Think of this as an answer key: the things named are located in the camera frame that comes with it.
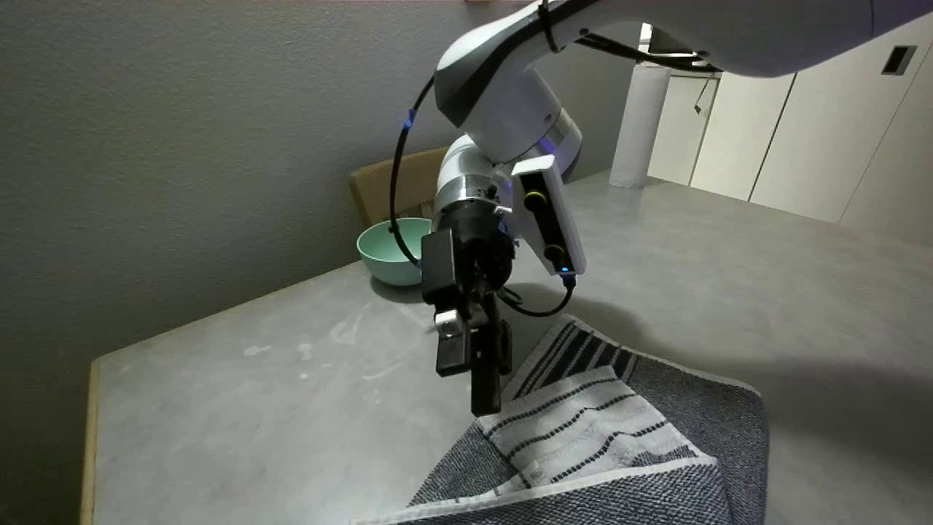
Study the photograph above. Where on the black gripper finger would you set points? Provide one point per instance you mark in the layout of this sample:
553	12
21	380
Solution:
488	359
453	339

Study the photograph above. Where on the green bowl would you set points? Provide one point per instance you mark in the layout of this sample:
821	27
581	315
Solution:
384	253

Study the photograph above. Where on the white paper towel roll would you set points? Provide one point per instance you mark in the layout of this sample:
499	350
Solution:
638	127

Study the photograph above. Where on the white base cabinet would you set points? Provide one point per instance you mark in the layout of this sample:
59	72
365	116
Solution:
679	133

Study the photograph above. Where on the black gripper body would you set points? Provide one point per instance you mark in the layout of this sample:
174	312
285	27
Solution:
469	250

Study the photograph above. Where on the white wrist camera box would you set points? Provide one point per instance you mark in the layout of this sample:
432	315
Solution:
555	215

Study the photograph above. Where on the wooden chair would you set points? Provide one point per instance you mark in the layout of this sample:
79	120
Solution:
384	184

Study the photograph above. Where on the grey striped towel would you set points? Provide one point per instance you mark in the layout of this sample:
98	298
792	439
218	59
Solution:
603	439

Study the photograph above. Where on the black wall panel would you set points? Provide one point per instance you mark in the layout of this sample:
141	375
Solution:
900	59

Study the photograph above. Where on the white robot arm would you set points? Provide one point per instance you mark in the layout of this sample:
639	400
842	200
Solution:
603	40

